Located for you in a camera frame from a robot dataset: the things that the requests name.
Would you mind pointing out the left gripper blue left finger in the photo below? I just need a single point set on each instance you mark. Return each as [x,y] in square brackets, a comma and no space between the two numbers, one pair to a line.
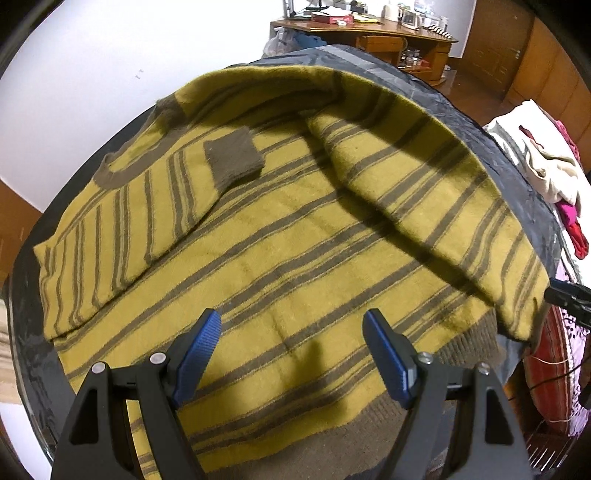
[189,355]

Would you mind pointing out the wooden desk with clutter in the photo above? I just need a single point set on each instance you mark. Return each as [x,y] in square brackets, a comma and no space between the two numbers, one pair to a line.
[397,36]

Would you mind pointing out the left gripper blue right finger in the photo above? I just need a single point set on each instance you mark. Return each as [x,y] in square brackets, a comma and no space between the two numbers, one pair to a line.
[394,356]

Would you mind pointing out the plastic bag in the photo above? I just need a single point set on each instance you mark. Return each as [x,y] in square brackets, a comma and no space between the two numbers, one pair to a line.
[283,41]

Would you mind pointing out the pile of clothes on bed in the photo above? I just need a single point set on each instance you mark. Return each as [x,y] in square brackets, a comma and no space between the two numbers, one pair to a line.
[539,146]

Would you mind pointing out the mustard striped knit sweater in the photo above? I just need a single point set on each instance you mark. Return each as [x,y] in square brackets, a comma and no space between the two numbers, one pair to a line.
[291,200]

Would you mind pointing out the wooden wardrobe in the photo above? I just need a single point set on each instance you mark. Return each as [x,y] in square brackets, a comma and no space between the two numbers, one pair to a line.
[510,57]

